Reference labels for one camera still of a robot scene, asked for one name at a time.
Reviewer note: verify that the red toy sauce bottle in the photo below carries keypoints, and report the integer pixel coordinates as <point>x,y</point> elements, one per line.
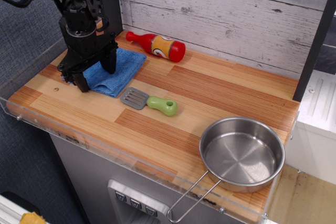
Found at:
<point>160,46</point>

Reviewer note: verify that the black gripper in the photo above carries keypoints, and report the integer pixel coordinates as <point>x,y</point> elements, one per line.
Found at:
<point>86,48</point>

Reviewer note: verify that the white ribbed cabinet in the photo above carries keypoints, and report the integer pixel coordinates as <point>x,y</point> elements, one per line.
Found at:
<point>311,146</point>

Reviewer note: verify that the stainless steel pan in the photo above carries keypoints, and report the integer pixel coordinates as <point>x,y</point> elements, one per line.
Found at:
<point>241,155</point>

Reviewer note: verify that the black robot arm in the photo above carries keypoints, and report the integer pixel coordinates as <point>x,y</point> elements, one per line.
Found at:
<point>83,28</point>

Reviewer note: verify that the clear acrylic table guard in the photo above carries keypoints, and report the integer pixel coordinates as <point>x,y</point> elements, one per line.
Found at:
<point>206,89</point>

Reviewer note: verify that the silver button control panel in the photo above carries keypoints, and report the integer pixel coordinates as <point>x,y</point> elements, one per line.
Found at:
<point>132,206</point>

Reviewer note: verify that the grey spatula green handle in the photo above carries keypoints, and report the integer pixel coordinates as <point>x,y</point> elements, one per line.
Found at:
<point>138,100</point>

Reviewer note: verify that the dark grey right post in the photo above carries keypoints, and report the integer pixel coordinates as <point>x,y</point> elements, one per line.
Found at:
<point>313,54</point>

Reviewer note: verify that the blue cloth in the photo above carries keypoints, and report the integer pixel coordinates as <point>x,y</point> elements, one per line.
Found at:
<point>128,64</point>

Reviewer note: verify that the grey toy kitchen cabinet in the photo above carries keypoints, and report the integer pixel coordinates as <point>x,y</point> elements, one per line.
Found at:
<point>89,170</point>

